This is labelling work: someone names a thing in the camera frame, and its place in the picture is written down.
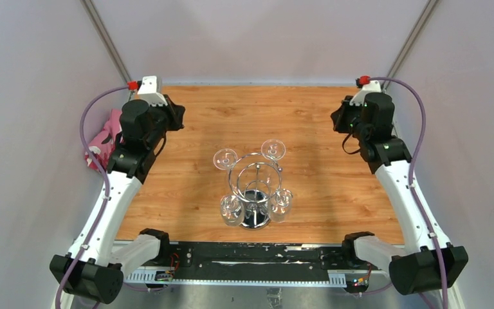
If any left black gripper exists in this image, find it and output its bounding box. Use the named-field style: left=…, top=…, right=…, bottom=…
left=146, top=94, right=185, bottom=149

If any chrome wine glass rack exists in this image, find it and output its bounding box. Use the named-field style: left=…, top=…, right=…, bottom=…
left=227, top=153, right=282, bottom=230

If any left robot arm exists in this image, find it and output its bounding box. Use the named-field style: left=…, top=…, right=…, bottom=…
left=50, top=94, right=185, bottom=308

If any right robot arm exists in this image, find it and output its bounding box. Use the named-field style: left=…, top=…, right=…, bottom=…
left=331, top=92, right=469, bottom=295

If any pink camouflage cloth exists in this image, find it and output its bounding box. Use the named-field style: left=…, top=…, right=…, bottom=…
left=84, top=109, right=122, bottom=171

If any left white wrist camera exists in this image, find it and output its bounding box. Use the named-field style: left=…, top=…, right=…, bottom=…
left=137, top=75, right=167, bottom=107

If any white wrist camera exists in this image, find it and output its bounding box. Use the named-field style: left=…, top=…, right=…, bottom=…
left=349, top=78, right=382, bottom=107
left=137, top=75, right=167, bottom=107

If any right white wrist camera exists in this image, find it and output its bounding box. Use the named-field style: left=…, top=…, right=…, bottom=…
left=349, top=78, right=382, bottom=107

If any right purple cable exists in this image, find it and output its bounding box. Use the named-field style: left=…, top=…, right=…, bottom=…
left=356, top=75, right=450, bottom=309

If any purple cable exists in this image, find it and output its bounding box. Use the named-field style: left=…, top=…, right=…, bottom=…
left=356, top=75, right=450, bottom=309
left=55, top=80, right=140, bottom=309

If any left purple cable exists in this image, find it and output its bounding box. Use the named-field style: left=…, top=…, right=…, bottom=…
left=55, top=80, right=140, bottom=309

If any left aluminium frame post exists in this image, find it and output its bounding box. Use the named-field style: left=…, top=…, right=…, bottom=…
left=80, top=0, right=131, bottom=82

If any aluminium frame post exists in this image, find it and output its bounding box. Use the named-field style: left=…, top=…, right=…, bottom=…
left=386, top=0, right=441, bottom=79
left=80, top=0, right=131, bottom=82

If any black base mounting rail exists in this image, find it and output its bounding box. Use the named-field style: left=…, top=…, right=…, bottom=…
left=124, top=241, right=384, bottom=287

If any right aluminium frame post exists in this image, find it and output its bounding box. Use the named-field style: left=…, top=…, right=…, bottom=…
left=386, top=0, right=441, bottom=79

